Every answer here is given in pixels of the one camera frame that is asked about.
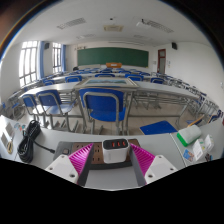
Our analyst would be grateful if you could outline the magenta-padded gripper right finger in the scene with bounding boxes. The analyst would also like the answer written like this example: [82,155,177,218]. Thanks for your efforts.
[129,143,178,187]

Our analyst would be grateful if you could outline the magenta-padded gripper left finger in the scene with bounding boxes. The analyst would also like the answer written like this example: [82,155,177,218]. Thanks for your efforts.
[44,143,95,187]

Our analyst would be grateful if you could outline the white charger block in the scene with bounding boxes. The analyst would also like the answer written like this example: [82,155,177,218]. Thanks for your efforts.
[102,138,130,164]

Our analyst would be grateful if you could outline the colourful picture card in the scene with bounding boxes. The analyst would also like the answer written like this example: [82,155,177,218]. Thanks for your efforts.
[182,148,196,163]

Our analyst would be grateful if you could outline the white box with green lid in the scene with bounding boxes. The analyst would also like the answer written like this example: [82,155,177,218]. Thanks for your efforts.
[176,124,203,148]

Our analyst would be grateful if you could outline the white carton with green print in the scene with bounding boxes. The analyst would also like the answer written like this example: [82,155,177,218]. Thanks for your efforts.
[204,134,215,153]
[193,138,206,163]

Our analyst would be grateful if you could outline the colourful cards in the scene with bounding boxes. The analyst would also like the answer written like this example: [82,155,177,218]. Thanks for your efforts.
[13,122,27,132]

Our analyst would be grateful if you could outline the small white box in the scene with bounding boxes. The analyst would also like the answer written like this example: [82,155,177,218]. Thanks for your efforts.
[0,132,11,149]
[3,123,16,138]

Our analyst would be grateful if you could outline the rows of grey desks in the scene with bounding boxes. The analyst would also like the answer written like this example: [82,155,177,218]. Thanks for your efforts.
[0,68,221,134]

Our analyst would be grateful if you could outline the group of blue chairs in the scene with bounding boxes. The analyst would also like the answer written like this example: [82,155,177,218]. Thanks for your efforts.
[41,67,166,86]

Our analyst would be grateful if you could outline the framed picture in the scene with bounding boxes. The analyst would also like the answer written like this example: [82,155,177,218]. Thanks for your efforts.
[74,77,140,92]

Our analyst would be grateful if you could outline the brown door with window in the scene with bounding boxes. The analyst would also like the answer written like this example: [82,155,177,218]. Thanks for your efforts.
[157,48,167,75]

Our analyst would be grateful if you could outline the orange lectern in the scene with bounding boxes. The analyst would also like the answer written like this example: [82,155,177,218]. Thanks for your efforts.
[105,62,123,69]

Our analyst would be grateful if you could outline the blue curtain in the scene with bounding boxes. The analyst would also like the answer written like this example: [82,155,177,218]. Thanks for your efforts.
[38,40,46,79]
[61,43,67,73]

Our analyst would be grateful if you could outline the tall window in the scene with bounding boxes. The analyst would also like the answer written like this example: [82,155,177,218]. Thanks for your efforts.
[18,40,39,88]
[52,42,63,74]

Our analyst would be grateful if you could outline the green chalkboard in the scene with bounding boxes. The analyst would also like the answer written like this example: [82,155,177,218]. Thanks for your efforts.
[77,46,150,68]

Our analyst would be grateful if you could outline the white ceiling projector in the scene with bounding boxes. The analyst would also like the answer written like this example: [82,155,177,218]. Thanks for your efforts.
[135,19,151,29]

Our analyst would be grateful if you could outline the ceiling light panels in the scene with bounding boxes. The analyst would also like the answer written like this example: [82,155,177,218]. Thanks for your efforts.
[56,17,175,34]

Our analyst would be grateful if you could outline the black coiled cable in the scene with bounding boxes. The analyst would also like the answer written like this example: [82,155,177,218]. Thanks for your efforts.
[16,119,56,164]

